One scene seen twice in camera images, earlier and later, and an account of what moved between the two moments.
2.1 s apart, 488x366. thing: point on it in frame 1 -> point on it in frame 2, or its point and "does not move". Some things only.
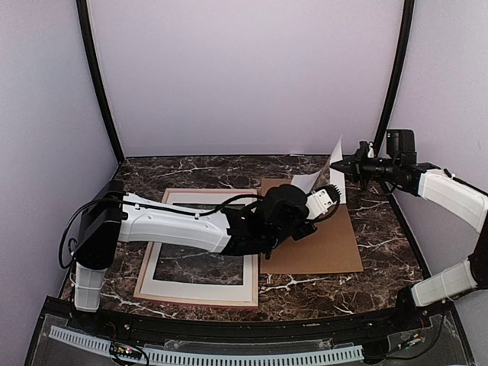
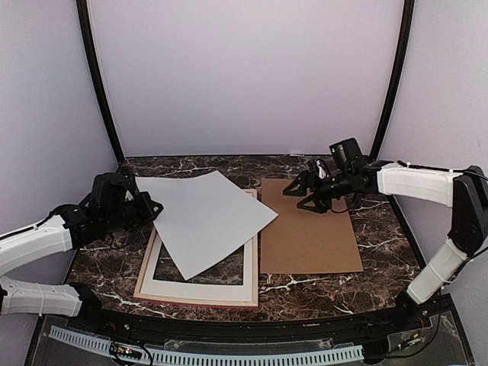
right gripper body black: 370,168 -> 331,188
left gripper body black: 275,238 -> 119,219
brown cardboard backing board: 332,248 does not move
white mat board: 215,292 does not move
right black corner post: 405,36 does not move
